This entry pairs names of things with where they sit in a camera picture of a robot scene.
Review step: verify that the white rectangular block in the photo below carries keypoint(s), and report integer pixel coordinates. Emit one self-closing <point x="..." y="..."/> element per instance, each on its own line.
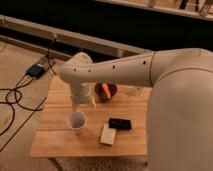
<point x="108" y="135"/>

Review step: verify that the wooden table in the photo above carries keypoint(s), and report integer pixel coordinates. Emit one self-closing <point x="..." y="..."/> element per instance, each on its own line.
<point x="54" y="138"/>

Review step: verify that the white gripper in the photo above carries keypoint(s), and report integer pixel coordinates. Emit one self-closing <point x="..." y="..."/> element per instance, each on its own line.
<point x="81" y="94"/>

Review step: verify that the black power adapter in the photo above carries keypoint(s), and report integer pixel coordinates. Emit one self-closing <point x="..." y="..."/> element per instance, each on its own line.
<point x="35" y="71"/>

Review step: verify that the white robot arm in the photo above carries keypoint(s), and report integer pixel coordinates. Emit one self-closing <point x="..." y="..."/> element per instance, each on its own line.
<point x="179" y="124"/>

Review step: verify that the small clear glass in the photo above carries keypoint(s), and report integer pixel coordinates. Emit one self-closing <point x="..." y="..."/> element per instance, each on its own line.
<point x="136" y="91"/>

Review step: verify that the black rectangular box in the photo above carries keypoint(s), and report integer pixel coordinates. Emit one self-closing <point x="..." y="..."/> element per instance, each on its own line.
<point x="120" y="124"/>

